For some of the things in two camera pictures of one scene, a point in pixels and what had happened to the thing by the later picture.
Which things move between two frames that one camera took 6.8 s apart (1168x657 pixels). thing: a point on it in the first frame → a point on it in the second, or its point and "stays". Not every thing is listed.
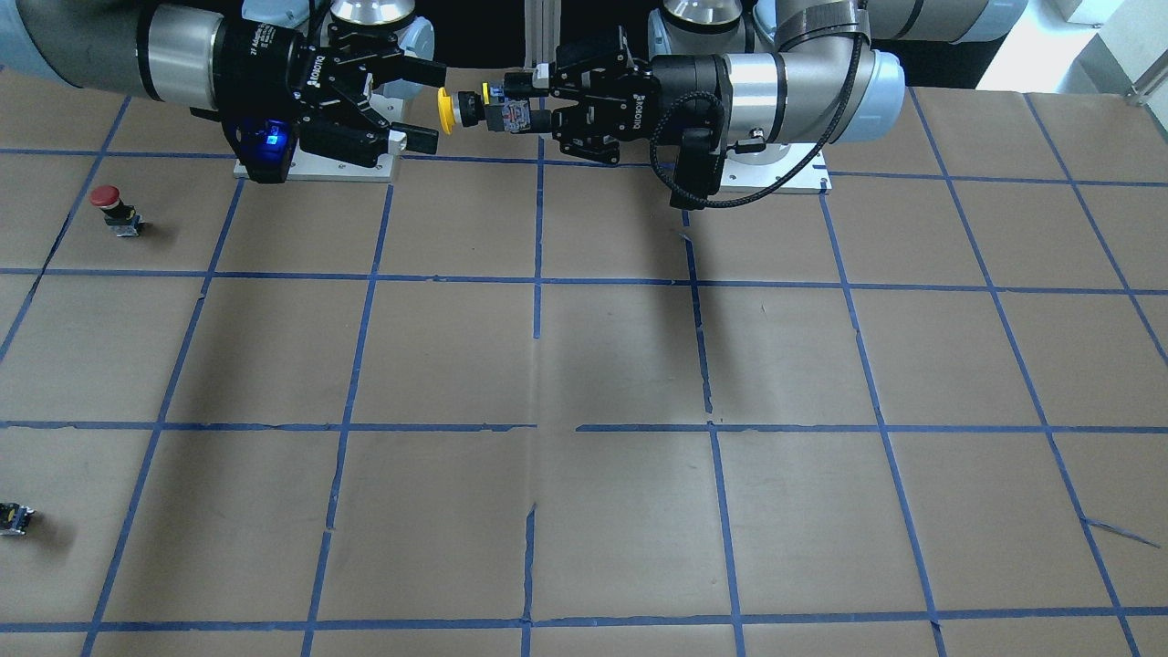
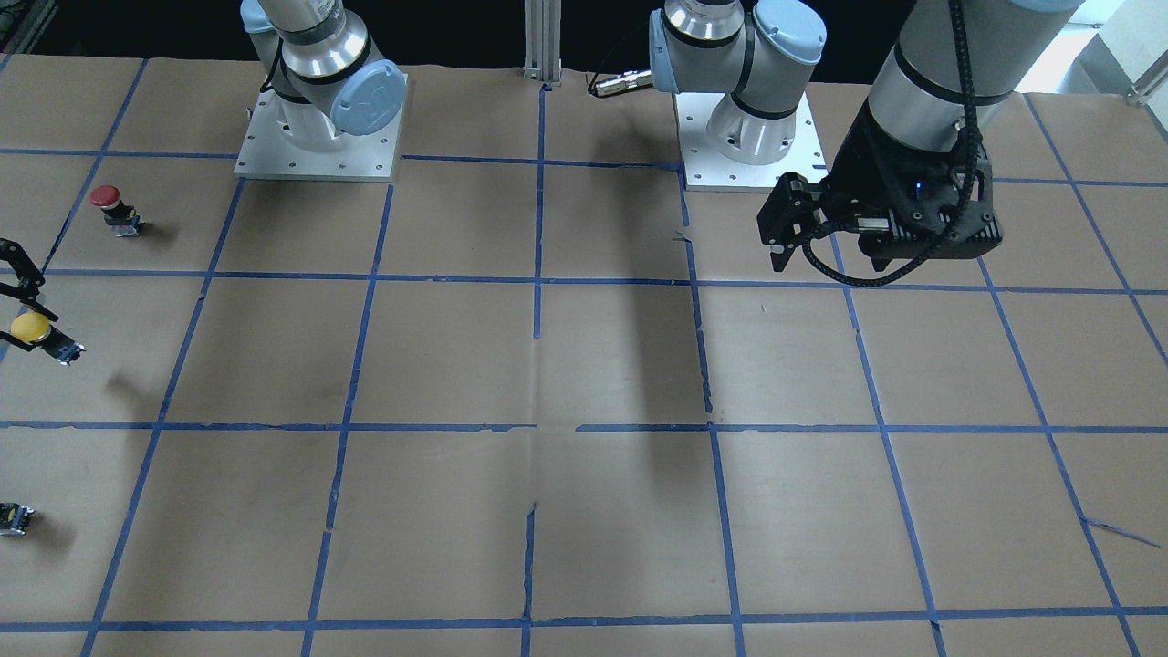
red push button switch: (122, 217) stays
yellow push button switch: (470, 109) → (32, 328)
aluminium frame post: (542, 31) stays
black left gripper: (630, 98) → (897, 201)
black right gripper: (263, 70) → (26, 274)
